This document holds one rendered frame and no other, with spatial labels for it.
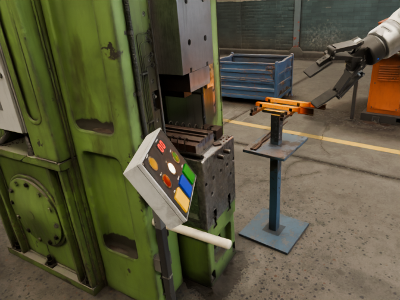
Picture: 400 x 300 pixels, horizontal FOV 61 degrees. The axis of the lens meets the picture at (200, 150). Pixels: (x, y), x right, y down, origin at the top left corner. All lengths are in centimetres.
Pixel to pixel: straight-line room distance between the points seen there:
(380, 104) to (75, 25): 413
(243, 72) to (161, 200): 453
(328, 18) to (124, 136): 811
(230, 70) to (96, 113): 410
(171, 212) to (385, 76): 409
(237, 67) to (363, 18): 426
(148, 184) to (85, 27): 82
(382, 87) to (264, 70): 166
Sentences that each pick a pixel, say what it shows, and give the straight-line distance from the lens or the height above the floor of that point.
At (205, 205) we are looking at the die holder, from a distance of 189.
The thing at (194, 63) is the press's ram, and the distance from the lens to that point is 171.
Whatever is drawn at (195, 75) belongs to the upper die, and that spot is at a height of 134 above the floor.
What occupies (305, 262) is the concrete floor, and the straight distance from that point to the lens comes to 253.
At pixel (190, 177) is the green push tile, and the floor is 100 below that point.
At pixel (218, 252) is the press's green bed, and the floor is 16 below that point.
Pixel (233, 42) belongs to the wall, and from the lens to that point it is 1059.
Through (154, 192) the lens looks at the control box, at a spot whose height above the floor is 108.
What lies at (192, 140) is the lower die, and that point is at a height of 99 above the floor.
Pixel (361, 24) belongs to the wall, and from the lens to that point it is 913.
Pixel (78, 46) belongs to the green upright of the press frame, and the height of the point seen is 152.
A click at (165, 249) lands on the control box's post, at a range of 157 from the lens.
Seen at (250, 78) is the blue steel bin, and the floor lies 44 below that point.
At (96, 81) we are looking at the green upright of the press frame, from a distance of 171.
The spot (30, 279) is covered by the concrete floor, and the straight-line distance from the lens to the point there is 277.
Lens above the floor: 170
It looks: 25 degrees down
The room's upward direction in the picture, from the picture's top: 5 degrees counter-clockwise
